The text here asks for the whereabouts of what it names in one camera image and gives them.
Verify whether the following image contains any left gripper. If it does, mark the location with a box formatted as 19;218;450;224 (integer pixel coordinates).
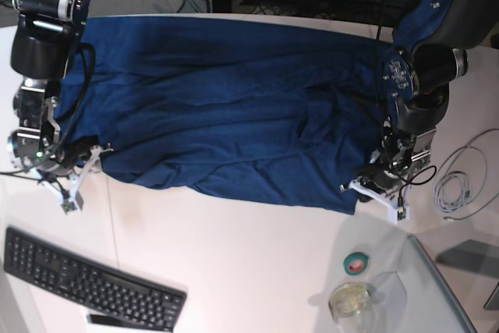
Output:
353;167;404;197

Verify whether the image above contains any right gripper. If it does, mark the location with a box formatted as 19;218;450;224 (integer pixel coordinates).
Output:
42;137;100;181

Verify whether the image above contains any dark blue t-shirt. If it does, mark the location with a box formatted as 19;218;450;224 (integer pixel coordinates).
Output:
55;16;390;214

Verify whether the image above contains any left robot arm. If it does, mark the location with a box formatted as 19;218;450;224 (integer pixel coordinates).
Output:
349;0;498;203

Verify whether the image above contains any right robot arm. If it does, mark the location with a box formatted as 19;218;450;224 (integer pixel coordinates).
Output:
8;0;98;182

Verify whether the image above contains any green tape roll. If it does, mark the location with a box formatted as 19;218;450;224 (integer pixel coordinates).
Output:
343;252;370;276

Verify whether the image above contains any black computer keyboard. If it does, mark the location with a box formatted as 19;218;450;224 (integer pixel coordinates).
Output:
4;227;187;332

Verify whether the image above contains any clear tape dispenser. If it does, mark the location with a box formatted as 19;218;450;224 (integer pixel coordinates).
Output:
328;282;376;332

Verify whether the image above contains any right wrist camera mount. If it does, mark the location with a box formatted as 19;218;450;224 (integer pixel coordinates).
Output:
31;143;113;214

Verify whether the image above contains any coiled white cable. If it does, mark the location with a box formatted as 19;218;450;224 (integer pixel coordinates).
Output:
433;128;499;222

